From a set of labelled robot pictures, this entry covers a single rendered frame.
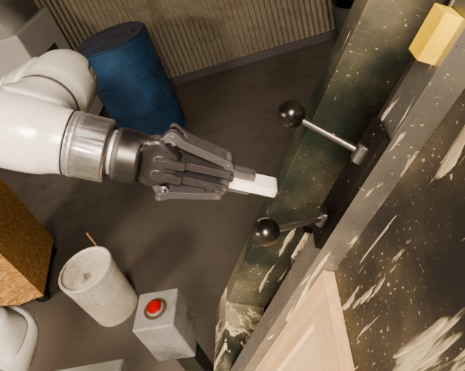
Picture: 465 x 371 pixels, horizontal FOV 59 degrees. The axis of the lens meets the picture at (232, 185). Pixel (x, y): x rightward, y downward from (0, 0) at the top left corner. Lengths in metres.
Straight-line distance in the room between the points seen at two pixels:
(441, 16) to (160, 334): 1.00
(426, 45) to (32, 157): 0.47
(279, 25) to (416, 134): 3.92
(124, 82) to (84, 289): 1.74
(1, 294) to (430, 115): 2.64
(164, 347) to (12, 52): 3.07
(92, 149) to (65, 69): 0.18
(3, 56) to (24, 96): 3.36
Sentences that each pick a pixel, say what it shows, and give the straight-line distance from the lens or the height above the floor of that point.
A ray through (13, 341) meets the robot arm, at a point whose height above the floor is 1.02.
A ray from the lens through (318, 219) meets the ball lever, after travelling 0.60.
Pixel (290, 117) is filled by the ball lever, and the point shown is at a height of 1.55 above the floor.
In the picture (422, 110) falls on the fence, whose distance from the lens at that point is 0.50.
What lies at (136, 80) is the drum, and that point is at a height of 0.61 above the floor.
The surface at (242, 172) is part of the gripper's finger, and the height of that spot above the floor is 1.47.
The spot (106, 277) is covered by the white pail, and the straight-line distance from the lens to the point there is 2.27.
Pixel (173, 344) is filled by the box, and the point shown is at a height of 0.83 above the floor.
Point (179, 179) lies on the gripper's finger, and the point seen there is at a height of 1.50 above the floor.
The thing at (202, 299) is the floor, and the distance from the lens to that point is 2.36.
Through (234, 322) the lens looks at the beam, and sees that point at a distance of 1.14.
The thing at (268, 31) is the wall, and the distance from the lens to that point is 4.40.
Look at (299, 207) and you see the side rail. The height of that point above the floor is 1.20.
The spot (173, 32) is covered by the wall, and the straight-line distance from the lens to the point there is 4.40.
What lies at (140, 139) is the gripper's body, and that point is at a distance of 0.57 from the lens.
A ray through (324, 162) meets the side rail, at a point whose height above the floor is 1.31.
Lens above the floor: 1.83
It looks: 39 degrees down
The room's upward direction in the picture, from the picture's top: 22 degrees counter-clockwise
